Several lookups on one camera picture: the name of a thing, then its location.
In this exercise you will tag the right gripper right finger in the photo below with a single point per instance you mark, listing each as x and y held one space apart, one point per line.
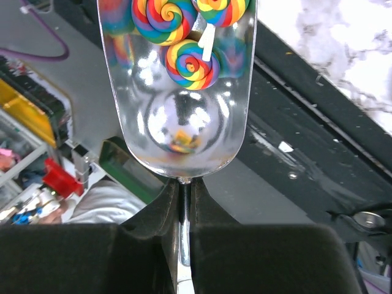
229 257

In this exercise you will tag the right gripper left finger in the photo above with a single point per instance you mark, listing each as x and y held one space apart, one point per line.
138 256

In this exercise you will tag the silver metal scoop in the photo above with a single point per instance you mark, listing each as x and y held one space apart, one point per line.
174 132

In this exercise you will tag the rainbow swirl lollipop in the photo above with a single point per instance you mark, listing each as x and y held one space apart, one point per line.
185 66
163 22
217 14

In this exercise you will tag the red emergency stop button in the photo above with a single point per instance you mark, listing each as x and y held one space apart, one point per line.
60 180

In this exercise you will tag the yellow storage bin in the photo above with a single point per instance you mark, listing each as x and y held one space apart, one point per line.
27 113

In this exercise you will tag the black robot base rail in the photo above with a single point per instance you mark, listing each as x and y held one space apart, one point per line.
314 146

